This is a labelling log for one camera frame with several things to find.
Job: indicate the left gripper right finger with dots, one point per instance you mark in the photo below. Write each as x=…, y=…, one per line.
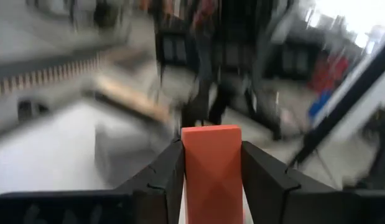
x=267, y=193

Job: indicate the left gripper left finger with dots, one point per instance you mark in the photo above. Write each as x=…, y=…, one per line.
x=158, y=186

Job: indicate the long orange rectangular block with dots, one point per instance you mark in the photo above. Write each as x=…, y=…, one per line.
x=212, y=174

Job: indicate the person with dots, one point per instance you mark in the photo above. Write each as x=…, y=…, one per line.
x=206, y=62

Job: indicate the black hazard-striped floor mat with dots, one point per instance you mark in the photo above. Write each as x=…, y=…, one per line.
x=39, y=74

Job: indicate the black aluminium rig frame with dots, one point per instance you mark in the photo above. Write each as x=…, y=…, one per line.
x=344, y=99

